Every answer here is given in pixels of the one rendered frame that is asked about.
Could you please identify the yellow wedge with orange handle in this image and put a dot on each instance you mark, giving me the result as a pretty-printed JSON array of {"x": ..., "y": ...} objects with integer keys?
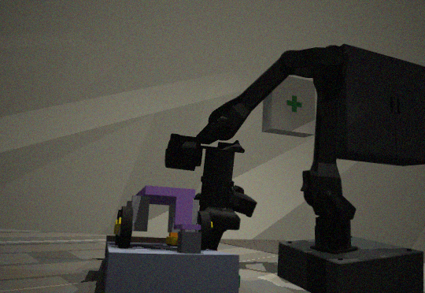
[{"x": 172, "y": 239}]

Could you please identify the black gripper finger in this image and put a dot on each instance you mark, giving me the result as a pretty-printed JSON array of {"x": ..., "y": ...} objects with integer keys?
[{"x": 215, "y": 238}]

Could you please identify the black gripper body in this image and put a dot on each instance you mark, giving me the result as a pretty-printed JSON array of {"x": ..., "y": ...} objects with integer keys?
[{"x": 213, "y": 198}]

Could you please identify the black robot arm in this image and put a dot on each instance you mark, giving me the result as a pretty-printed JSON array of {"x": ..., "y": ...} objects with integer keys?
[{"x": 322, "y": 184}]

